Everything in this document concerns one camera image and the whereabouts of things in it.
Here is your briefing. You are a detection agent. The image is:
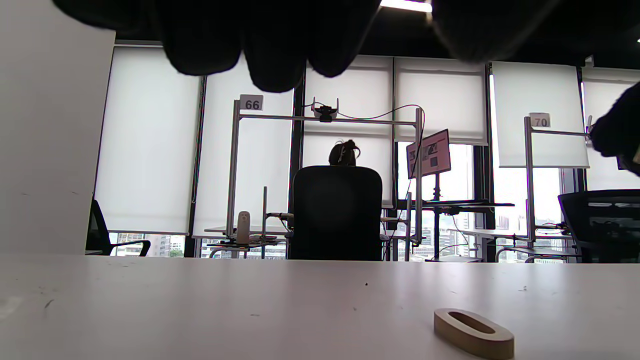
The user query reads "cream cylindrical bottle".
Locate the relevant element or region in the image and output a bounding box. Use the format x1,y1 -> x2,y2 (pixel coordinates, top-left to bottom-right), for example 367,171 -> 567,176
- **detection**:
236,210 -> 251,245

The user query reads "black high-back office chair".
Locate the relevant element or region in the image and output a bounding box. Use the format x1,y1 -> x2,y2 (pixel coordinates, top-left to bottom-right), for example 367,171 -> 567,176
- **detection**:
289,166 -> 383,261

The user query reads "person's right hand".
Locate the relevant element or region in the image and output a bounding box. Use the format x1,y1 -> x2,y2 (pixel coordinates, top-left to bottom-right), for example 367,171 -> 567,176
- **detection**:
590,82 -> 640,177

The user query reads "silver metal frame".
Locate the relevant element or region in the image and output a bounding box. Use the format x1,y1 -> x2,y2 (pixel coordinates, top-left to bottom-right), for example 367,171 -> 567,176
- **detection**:
524,116 -> 593,251
226,100 -> 426,261

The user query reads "person's left hand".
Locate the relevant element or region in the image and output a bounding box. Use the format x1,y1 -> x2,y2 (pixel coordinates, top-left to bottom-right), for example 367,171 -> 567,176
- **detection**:
52,0 -> 561,93

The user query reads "black mesh office chair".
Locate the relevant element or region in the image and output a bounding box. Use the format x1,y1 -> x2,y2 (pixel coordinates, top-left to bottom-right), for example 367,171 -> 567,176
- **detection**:
557,189 -> 640,264
86,199 -> 152,257

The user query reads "white roller blind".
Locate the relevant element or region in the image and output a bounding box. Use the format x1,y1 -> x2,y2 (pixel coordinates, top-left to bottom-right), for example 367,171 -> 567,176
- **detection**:
394,56 -> 488,147
95,46 -> 202,236
192,52 -> 295,238
491,61 -> 591,168
582,67 -> 640,191
302,55 -> 396,208

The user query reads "white desk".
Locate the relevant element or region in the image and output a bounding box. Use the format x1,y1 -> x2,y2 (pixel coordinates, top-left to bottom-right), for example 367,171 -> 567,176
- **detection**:
447,227 -> 576,262

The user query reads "ring-shaped wooden number block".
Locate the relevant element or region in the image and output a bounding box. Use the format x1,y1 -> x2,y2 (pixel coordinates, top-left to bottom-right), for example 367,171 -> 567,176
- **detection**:
434,308 -> 515,360

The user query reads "white black headset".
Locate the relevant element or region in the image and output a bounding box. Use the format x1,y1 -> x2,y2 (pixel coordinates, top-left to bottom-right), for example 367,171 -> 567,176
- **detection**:
311,97 -> 341,123

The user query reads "ceiling light strip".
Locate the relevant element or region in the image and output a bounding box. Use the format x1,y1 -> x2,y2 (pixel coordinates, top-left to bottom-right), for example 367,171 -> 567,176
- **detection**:
379,0 -> 433,14

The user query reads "black monitor stand table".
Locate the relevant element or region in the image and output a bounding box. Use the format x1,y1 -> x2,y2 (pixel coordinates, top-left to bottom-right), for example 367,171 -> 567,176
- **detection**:
395,172 -> 516,261

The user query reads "tilted computer monitor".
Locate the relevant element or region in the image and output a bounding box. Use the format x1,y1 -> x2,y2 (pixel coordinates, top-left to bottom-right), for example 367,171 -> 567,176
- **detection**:
406,128 -> 452,180

